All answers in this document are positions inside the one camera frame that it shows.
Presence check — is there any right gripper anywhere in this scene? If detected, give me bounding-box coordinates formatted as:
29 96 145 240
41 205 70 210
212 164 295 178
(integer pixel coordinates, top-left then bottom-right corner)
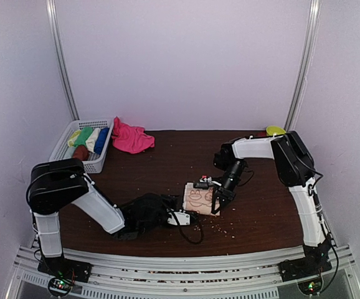
212 160 245 214

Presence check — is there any orange bunny pattern towel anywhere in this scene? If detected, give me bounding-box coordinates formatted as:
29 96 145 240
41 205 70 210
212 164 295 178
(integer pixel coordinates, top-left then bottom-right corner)
182 183 220 217

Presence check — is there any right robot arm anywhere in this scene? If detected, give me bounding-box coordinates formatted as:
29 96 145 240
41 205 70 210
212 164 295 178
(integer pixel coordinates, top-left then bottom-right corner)
211 131 331 275

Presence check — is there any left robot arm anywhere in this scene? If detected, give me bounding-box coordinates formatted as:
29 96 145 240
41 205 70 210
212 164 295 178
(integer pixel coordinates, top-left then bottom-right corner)
26 158 191 277

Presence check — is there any dark red plate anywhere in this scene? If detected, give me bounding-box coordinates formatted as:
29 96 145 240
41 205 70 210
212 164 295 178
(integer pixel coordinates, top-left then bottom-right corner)
255 131 267 138

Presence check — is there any lime green bowl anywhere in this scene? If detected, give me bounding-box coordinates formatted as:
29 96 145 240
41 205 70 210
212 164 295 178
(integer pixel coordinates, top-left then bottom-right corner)
265 125 286 136

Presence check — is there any pink crumpled towel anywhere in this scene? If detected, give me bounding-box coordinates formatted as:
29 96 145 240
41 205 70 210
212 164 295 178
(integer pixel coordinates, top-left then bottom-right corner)
111 117 155 154

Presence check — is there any white plastic basket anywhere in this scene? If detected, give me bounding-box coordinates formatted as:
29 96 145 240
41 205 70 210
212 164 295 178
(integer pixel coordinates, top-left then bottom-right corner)
49 119 113 174

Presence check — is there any blue rolled towel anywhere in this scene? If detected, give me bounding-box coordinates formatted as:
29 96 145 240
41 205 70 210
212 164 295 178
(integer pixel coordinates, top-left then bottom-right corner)
93 127 109 155

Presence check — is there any cream rolled towel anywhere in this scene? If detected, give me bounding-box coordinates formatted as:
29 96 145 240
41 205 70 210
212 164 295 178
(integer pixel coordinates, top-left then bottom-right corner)
85 128 101 153

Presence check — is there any dark red rolled towel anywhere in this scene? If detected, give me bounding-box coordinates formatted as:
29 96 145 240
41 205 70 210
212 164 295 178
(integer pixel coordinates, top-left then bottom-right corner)
72 145 90 161

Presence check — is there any right circuit board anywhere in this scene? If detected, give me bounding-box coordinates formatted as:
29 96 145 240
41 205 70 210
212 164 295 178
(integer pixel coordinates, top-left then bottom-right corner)
298 278 324 297

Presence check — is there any circuit board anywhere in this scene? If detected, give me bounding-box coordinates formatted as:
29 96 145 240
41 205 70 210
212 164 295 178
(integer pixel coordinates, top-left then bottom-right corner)
47 277 73 298
298 278 324 297

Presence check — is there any green rolled towel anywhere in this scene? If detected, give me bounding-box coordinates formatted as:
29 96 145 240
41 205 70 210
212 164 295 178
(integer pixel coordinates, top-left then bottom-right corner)
73 126 93 147

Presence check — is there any yellow rolled towel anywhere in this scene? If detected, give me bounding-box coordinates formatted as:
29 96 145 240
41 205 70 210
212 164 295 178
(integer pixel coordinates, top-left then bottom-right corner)
67 130 81 147

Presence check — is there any left circuit board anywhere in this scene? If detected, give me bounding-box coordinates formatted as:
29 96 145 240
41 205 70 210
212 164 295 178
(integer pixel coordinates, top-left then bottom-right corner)
47 277 73 298

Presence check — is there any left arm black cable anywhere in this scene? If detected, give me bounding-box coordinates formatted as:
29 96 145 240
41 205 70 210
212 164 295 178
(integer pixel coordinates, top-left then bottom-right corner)
175 214 204 244

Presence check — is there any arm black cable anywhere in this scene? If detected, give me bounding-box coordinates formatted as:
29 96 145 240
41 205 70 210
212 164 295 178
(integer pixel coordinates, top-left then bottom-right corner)
175 214 204 244
304 169 340 290

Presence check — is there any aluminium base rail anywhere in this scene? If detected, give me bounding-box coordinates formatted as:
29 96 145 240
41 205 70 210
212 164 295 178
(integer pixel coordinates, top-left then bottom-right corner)
3 242 360 298

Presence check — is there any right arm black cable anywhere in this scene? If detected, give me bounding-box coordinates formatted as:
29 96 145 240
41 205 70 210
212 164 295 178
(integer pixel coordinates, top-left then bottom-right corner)
304 169 340 290

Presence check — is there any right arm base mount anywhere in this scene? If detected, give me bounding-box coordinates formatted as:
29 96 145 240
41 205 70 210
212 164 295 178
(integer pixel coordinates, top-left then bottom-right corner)
278 257 332 282

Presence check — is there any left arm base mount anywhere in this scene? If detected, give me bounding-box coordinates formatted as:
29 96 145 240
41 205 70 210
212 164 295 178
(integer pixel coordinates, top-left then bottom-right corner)
37 258 92 283

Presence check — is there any right aluminium frame post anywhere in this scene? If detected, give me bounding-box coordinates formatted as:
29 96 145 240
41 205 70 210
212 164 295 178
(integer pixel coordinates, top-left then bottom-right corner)
284 0 321 131

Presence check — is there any aluminium frame post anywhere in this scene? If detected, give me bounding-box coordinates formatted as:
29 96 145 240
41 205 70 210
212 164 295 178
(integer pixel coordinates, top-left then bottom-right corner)
45 0 80 121
284 0 321 131

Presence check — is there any left aluminium frame post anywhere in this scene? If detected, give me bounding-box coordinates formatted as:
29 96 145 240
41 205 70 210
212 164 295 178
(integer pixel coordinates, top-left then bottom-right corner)
45 0 80 121

